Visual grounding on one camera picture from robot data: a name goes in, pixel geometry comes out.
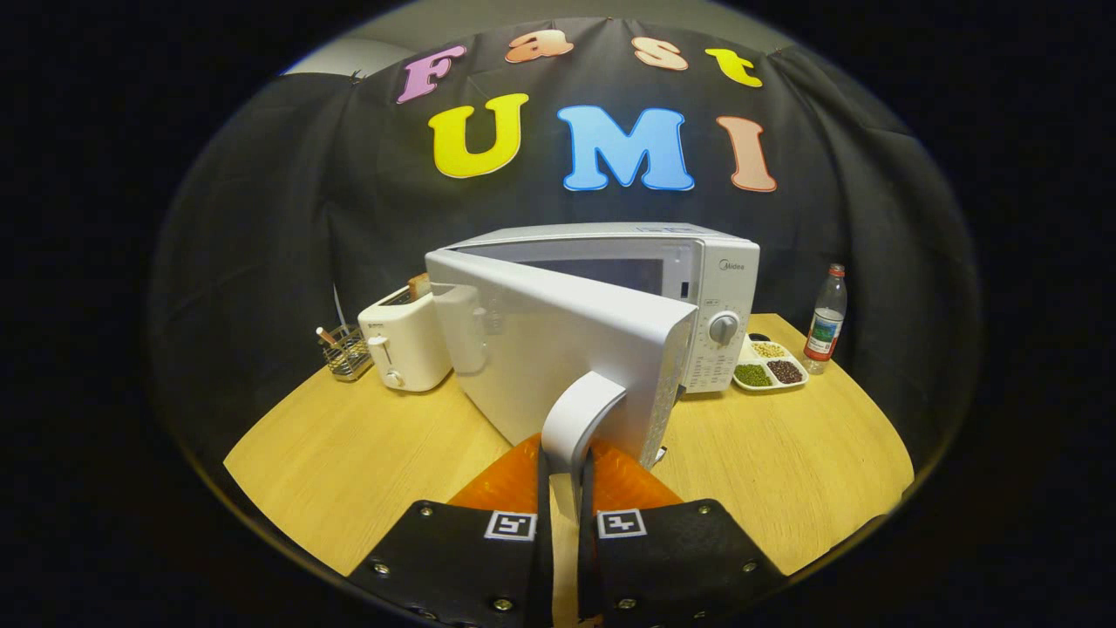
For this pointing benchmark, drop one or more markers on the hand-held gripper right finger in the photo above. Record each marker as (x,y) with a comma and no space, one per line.
(586,567)

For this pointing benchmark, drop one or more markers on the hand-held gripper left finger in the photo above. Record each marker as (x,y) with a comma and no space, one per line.
(544,576)

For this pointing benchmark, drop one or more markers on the white toaster oven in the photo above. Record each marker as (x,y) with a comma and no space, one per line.
(567,349)

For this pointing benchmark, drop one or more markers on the white bread toaster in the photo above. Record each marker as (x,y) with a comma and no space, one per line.
(405,344)

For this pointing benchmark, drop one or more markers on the white divided dish of beans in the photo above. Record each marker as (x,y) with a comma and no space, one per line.
(752,375)

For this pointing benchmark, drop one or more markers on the toast slice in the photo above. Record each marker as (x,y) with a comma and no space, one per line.
(418,286)

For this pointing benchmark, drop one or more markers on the white tipped stick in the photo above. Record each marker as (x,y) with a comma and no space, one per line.
(324,334)

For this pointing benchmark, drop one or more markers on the clear plastic water bottle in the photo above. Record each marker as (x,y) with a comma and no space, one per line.
(824,336)

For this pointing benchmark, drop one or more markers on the black backdrop cloth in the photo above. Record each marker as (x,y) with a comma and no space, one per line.
(261,218)

